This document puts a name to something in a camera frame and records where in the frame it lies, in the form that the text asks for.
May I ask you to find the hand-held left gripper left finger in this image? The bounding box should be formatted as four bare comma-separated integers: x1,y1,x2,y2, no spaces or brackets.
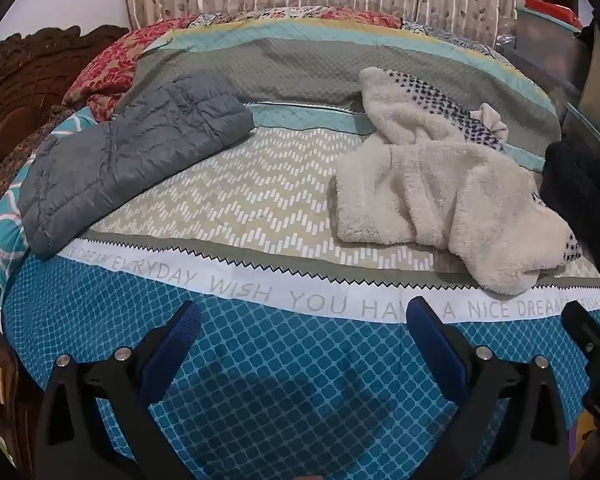
34,301,203,480

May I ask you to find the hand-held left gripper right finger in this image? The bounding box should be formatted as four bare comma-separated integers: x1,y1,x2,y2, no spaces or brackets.
405,296,571,480

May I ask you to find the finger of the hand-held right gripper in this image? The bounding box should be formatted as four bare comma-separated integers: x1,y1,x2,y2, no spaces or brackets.
561,299,600,362

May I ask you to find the white dotted fleece garment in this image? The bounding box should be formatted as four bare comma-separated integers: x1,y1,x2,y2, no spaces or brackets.
332,66,583,295

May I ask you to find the dark navy fleece cloth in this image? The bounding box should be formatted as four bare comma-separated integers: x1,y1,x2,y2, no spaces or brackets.
539,141,600,291

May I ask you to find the teal patterned bedspread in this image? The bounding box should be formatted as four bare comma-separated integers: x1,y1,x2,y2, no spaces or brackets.
0,25,600,480

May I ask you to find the grey quilted puffer jacket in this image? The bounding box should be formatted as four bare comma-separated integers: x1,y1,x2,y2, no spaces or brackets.
17,71,255,261

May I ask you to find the teal white patterned pillow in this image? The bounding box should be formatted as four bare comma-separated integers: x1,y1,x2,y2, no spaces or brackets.
0,105,101,311

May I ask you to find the clear storage box red lid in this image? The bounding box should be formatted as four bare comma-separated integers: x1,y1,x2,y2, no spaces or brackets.
495,0,588,106

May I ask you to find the carved wooden headboard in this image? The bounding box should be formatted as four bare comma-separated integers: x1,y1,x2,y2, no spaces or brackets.
0,25,131,173

